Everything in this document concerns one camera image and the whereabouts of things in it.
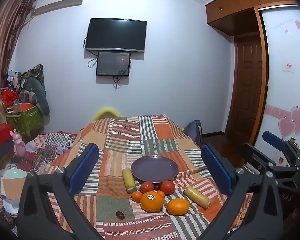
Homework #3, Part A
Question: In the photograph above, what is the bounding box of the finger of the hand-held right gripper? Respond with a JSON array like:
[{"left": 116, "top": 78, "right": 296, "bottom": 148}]
[
  {"left": 262, "top": 131, "right": 300, "bottom": 166},
  {"left": 240, "top": 142, "right": 300, "bottom": 180}
]

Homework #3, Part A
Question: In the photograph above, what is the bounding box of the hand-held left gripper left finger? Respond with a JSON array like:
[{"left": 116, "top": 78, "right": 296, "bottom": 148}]
[{"left": 17, "top": 143, "right": 103, "bottom": 240}]

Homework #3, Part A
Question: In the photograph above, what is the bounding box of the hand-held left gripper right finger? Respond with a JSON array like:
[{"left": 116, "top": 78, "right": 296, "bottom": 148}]
[{"left": 201, "top": 143, "right": 284, "bottom": 240}]

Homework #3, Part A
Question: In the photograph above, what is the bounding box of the corn piece with pale husk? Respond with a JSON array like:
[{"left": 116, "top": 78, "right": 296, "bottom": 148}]
[{"left": 183, "top": 185, "right": 211, "bottom": 209}]

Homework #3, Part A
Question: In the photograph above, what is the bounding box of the smooth yellow corn piece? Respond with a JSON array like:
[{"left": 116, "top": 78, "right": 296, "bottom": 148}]
[{"left": 122, "top": 168, "right": 137, "bottom": 194}]

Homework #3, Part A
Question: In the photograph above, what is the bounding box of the red tomato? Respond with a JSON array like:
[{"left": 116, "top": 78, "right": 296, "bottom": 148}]
[
  {"left": 160, "top": 180, "right": 176, "bottom": 195},
  {"left": 140, "top": 181, "right": 155, "bottom": 194}
]

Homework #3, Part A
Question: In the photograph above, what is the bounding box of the plain orange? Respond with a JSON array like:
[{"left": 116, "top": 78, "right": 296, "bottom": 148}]
[{"left": 167, "top": 198, "right": 190, "bottom": 216}]

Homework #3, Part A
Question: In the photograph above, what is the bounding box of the purple plate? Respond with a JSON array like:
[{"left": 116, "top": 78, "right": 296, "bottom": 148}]
[{"left": 131, "top": 155, "right": 179, "bottom": 182}]

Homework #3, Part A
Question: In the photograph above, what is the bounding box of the large orange with sticker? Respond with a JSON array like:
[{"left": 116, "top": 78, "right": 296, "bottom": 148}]
[{"left": 140, "top": 191, "right": 164, "bottom": 213}]

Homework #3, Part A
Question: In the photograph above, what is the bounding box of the floral checkered bedspread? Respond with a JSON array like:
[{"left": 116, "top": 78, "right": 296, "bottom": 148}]
[{"left": 0, "top": 131, "right": 78, "bottom": 180}]

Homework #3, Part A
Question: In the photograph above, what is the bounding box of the white wardrobe door with hearts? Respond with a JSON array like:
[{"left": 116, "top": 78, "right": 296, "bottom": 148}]
[{"left": 250, "top": 4, "right": 300, "bottom": 155}]

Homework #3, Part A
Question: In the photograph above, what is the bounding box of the brown wooden door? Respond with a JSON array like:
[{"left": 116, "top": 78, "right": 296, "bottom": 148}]
[{"left": 225, "top": 34, "right": 264, "bottom": 140}]

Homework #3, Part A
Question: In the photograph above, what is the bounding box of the yellow chair back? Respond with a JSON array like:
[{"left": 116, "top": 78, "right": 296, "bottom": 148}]
[{"left": 93, "top": 107, "right": 121, "bottom": 121}]

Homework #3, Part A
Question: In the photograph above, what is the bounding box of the pink toy figure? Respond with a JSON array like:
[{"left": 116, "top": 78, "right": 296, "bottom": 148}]
[{"left": 12, "top": 129, "right": 27, "bottom": 158}]

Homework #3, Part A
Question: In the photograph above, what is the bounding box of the brown cardboard sheet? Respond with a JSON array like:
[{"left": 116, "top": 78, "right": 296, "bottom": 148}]
[{"left": 1, "top": 177, "right": 27, "bottom": 200}]

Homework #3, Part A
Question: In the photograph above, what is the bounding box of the green storage box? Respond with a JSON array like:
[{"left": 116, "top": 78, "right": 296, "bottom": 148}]
[{"left": 5, "top": 105, "right": 47, "bottom": 140}]

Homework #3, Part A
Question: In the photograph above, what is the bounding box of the stack of white dishes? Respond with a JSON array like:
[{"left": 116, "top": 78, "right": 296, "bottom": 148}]
[{"left": 0, "top": 169, "right": 28, "bottom": 218}]

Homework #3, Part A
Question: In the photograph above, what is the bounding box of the orange box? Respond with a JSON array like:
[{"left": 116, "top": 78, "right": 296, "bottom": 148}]
[{"left": 14, "top": 102, "right": 33, "bottom": 113}]

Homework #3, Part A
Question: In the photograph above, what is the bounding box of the red box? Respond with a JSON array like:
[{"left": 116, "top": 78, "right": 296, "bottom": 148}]
[{"left": 0, "top": 123, "right": 14, "bottom": 148}]

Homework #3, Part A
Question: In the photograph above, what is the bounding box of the red plastic bag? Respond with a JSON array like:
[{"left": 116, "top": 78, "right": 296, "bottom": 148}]
[{"left": 1, "top": 90, "right": 18, "bottom": 107}]

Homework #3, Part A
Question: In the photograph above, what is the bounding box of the dark patterned pillow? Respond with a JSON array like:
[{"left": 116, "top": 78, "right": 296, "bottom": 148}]
[{"left": 20, "top": 64, "right": 44, "bottom": 90}]

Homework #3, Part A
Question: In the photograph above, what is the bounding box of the wooden overhead cabinet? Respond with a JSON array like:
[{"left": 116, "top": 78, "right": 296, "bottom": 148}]
[{"left": 205, "top": 0, "right": 298, "bottom": 36}]

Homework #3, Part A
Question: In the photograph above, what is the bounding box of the brown striped curtain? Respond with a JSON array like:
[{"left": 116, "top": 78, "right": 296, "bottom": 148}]
[{"left": 0, "top": 0, "right": 37, "bottom": 140}]

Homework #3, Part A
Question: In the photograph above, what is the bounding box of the white air conditioner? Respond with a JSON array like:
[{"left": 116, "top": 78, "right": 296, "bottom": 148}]
[{"left": 34, "top": 0, "right": 87, "bottom": 15}]

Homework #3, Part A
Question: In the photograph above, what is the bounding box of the small black wall monitor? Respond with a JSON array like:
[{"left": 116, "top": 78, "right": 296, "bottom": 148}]
[{"left": 96, "top": 51, "right": 131, "bottom": 76}]

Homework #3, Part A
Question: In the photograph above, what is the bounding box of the black wall television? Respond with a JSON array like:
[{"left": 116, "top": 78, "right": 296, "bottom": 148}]
[{"left": 84, "top": 18, "right": 147, "bottom": 53}]

